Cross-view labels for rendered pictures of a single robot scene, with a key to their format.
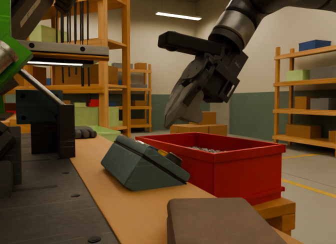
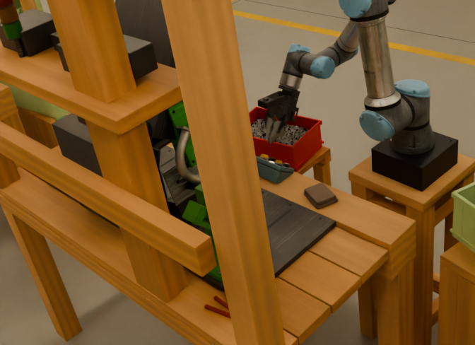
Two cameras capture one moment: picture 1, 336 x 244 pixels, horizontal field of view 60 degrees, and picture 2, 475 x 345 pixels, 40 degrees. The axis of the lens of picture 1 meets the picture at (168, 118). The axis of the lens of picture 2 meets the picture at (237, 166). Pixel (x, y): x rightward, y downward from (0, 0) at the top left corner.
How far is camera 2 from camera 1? 1.92 m
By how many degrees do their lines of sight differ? 33
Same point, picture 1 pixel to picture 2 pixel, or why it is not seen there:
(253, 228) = (328, 193)
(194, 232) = (318, 198)
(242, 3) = (295, 70)
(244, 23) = (297, 81)
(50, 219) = (270, 203)
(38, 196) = not seen: hidden behind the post
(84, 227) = (283, 202)
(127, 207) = (285, 191)
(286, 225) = (326, 161)
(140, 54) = not seen: outside the picture
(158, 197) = (290, 184)
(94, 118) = not seen: hidden behind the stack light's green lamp
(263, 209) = (316, 159)
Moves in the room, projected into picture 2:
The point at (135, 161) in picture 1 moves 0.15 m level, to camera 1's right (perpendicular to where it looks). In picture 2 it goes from (277, 173) to (316, 160)
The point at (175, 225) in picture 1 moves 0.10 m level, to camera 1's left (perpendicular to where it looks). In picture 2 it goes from (312, 197) to (285, 207)
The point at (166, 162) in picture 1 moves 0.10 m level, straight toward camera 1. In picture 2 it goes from (287, 169) to (299, 183)
